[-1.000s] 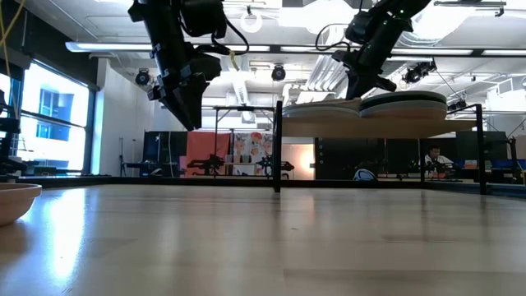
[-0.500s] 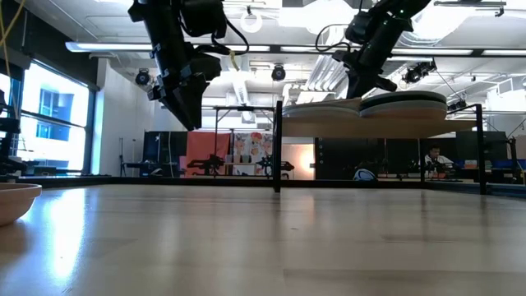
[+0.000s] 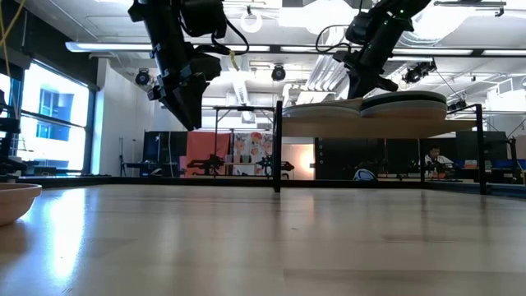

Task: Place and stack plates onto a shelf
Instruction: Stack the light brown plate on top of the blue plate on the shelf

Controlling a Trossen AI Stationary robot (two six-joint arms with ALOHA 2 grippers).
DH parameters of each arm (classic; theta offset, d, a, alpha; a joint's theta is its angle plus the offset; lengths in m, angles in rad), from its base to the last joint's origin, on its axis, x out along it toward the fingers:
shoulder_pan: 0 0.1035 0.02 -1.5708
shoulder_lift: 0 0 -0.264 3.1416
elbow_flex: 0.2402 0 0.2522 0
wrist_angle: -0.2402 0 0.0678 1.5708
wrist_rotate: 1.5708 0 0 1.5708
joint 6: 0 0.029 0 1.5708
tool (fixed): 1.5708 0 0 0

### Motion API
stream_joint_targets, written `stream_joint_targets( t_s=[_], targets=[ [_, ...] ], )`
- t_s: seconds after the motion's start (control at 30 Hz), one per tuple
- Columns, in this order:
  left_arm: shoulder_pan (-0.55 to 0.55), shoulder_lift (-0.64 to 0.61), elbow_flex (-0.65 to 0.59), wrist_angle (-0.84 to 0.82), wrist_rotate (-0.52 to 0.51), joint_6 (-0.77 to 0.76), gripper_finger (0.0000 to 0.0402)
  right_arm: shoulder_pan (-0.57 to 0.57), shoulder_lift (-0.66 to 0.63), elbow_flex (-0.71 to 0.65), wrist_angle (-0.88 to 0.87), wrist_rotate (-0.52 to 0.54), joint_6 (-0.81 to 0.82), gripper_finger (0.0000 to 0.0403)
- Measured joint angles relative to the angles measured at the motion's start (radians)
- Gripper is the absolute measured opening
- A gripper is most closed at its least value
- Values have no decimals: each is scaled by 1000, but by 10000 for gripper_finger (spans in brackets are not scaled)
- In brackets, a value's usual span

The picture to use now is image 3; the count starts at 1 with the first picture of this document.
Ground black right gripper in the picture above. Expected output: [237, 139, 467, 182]
[331, 42, 399, 100]

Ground orange-red panel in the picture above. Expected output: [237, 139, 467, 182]
[185, 131, 232, 177]

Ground mint green plate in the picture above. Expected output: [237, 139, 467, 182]
[361, 99, 449, 109]

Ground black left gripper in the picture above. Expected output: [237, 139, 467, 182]
[145, 39, 224, 132]

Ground long ceiling light bar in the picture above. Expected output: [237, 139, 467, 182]
[64, 40, 526, 58]

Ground white ceiling ring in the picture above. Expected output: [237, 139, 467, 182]
[239, 8, 264, 35]

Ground teal plate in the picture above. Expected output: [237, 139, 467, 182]
[282, 104, 363, 113]

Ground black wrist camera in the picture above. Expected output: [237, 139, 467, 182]
[179, 0, 228, 39]
[344, 11, 373, 45]

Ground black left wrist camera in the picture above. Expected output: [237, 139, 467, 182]
[179, 0, 228, 39]

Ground white and blue ball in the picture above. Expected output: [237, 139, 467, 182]
[353, 168, 377, 183]

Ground black equipment stand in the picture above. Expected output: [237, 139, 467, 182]
[0, 90, 39, 177]

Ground black aluminium table frame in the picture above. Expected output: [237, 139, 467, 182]
[0, 174, 526, 197]

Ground black plate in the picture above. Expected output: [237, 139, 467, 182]
[360, 90, 449, 106]

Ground pink plate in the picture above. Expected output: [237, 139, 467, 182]
[369, 107, 448, 121]

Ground black ceiling spotlight cluster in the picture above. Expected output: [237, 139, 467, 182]
[401, 60, 438, 86]

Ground person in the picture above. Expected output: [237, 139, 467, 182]
[422, 143, 454, 176]

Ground wooden shelf with black frame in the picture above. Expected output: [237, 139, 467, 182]
[272, 99, 488, 196]

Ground black cabinet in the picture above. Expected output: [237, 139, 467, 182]
[314, 136, 427, 181]

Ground large window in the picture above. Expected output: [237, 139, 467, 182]
[20, 61, 92, 173]

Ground dark display board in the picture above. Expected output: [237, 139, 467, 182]
[142, 131, 188, 176]

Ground pink bowl at left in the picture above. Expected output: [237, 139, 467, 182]
[0, 182, 44, 227]

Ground colourful poster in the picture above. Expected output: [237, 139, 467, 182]
[232, 132, 275, 176]

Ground black-framed high table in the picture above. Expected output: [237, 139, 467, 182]
[212, 105, 277, 178]

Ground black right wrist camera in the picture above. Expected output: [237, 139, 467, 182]
[344, 11, 373, 45]

